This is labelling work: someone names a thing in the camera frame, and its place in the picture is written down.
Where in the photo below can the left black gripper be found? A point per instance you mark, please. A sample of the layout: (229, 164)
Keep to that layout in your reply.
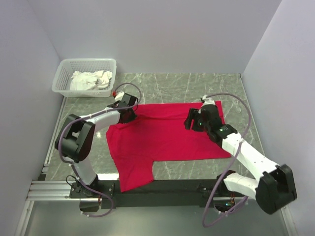
(132, 117)

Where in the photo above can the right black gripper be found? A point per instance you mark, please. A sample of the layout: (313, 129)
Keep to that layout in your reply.
(193, 114)

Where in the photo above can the red t shirt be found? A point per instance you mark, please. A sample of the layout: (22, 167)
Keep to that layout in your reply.
(157, 134)

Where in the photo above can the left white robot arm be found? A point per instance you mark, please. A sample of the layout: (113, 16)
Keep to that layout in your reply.
(75, 139)

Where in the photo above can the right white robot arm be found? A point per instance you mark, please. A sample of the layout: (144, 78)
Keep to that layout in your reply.
(272, 185)

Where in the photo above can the white t shirt in basket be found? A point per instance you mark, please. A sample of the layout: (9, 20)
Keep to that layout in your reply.
(82, 81)

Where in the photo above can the white plastic laundry basket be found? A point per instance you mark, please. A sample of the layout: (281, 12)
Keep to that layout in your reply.
(67, 67)

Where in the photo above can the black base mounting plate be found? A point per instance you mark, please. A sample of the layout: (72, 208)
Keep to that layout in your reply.
(159, 193)

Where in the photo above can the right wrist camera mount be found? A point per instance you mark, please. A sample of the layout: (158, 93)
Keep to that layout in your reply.
(206, 100)

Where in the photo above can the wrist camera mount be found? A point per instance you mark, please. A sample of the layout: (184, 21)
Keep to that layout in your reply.
(118, 95)
(206, 100)

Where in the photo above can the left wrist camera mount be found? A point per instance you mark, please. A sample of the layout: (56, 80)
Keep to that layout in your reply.
(118, 95)

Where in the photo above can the aluminium frame rail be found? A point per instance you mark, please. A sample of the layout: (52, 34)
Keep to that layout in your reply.
(48, 191)

